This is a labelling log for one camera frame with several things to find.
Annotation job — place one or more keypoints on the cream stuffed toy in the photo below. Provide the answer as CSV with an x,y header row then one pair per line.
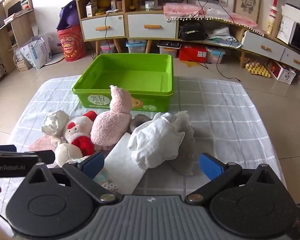
x,y
67,155

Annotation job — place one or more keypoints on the red printed bag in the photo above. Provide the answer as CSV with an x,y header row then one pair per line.
x,y
71,46

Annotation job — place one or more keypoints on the yellow egg tray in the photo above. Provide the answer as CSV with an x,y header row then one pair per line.
x,y
257,68

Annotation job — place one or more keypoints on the patterned soft pack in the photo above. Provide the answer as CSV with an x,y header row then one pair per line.
x,y
106,180

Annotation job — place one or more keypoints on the pale blue storage box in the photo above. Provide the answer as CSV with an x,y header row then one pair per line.
x,y
216,56

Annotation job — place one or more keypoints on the green plastic bin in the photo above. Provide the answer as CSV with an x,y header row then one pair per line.
x,y
130,80

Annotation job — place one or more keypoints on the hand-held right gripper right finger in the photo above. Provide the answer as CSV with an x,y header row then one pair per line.
x,y
210,166

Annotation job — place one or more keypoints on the black bag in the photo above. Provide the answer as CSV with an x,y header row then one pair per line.
x,y
192,31

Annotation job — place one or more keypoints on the red cardboard box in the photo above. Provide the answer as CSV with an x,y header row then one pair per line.
x,y
192,54

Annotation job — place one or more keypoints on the folded pale fabrics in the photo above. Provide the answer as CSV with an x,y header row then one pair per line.
x,y
223,36

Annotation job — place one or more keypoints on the grey fuzzy plush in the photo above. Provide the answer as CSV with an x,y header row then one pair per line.
x,y
138,122

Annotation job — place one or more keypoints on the wooden desk shelf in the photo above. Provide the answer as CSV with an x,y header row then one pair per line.
x,y
17,25

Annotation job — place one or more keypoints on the grey lace cloth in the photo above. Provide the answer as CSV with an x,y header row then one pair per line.
x,y
182,150

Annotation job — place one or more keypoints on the white crate with toys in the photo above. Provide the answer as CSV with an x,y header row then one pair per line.
x,y
281,72

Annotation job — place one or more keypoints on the large white cloth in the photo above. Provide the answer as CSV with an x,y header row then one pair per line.
x,y
152,140

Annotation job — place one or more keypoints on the clear storage box blue lid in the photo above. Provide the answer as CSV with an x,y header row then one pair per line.
x,y
136,47

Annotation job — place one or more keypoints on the pink plush toy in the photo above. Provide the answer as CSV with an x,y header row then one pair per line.
x,y
110,127

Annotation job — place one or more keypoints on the framed cartoon picture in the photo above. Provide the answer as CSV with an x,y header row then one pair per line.
x,y
247,2

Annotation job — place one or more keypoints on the clear storage box black lid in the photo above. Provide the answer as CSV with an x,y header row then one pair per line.
x,y
168,48

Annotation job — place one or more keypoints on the pink cabinet cover cloth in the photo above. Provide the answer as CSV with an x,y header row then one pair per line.
x,y
190,11

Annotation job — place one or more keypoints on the cream knitted plush toy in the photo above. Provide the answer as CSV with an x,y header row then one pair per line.
x,y
53,123

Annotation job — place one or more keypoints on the clear plastic cup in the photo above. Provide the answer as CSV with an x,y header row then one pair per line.
x,y
150,6

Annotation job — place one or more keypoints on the pink flat cloth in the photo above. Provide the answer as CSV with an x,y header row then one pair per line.
x,y
41,145

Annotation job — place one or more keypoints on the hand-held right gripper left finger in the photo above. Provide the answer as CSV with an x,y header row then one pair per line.
x,y
93,164

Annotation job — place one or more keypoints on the red white santa plush doll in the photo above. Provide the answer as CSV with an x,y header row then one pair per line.
x,y
77,132

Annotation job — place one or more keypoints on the white carton with label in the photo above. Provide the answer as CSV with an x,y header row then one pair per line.
x,y
91,10

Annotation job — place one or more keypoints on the white foam sheet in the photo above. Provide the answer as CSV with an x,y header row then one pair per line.
x,y
125,160

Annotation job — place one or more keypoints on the checked white blanket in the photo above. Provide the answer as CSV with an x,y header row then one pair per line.
x,y
227,120

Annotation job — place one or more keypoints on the white paper shopping bag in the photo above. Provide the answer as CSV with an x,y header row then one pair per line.
x,y
36,52

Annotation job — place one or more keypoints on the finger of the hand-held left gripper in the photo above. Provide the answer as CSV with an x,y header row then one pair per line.
x,y
46,156
6,148

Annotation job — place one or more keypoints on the white appliance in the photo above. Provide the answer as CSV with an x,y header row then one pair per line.
x,y
299,30

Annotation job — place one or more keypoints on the yellow toy truck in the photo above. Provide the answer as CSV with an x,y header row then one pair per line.
x,y
135,1

